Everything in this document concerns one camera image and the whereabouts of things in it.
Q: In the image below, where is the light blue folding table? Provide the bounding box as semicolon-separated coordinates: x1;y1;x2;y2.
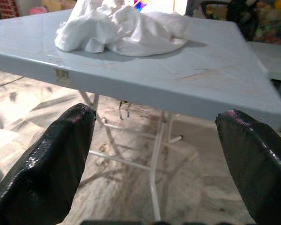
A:
0;9;281;222

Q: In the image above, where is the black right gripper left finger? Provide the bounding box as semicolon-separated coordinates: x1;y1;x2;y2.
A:
0;104;96;225

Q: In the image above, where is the black chair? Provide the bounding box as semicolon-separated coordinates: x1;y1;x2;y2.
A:
200;0;260;42

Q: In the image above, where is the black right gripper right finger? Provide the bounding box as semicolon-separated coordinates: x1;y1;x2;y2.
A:
214;109;281;225

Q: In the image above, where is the white garment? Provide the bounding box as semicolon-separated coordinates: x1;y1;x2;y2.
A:
54;0;192;57

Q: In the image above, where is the colourful soft toy pile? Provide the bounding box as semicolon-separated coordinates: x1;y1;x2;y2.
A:
252;0;281;45

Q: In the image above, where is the low white table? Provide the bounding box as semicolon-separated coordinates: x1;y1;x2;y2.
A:
247;41;281;83

